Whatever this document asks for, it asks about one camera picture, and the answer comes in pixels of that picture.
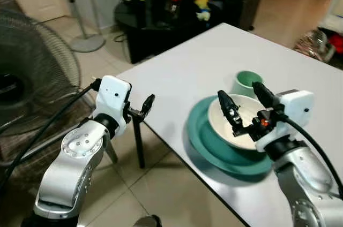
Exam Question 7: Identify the black box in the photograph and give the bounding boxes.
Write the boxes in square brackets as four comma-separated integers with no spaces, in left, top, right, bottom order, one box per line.
[225,0,263,31]

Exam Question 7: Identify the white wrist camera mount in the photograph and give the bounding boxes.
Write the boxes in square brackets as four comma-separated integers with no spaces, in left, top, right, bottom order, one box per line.
[95,75,132,138]
[255,89,315,153]

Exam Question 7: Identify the dark robot foot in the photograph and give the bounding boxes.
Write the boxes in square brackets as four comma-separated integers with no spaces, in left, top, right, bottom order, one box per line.
[133,215,162,227]

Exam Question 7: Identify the grey metal furniture leg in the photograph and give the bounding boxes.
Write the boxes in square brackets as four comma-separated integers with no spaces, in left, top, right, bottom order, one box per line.
[105,140,120,164]

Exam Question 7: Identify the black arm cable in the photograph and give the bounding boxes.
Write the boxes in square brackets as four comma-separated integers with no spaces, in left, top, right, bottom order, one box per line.
[279,115,343,196]
[0,80,102,190]

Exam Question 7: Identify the black table leg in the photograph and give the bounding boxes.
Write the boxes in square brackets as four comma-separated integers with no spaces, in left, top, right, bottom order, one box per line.
[131,116,146,169]

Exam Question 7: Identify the white bowl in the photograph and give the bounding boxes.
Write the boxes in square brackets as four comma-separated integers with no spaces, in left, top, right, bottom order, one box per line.
[208,94,267,151]

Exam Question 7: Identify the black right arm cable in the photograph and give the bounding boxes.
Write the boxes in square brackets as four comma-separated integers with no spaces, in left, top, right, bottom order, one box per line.
[279,115,343,196]

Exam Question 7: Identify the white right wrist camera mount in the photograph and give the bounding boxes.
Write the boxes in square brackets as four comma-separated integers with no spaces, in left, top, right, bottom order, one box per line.
[255,89,315,153]

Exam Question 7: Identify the clear plastic bag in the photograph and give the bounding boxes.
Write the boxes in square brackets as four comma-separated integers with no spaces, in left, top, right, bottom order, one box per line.
[295,29,330,62]

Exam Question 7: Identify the large wire guard fan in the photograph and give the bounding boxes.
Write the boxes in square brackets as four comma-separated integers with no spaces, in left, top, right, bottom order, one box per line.
[0,9,82,137]

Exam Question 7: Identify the red cloth item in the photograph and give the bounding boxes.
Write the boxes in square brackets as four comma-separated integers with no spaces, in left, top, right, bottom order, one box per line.
[328,33,343,54]

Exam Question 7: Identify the mint green cup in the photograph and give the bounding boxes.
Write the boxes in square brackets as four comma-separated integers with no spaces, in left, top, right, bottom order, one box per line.
[232,71,264,99]

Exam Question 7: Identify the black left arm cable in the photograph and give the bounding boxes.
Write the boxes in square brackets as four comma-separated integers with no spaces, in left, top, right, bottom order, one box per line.
[0,80,102,190]

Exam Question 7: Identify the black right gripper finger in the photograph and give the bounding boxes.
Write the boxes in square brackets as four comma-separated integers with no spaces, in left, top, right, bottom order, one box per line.
[252,81,275,109]
[217,90,243,131]

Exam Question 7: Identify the grey pedestal fan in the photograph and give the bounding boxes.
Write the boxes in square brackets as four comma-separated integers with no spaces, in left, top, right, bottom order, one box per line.
[51,0,106,53]

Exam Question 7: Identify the teal plate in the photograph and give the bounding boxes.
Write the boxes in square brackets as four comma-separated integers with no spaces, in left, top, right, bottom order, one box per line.
[186,96,274,177]

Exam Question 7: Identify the black low cabinet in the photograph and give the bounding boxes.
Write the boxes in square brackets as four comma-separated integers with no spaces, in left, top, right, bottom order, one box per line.
[114,0,263,65]

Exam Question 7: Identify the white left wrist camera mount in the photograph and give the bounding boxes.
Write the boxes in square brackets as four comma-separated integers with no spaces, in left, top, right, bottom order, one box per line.
[95,75,132,138]

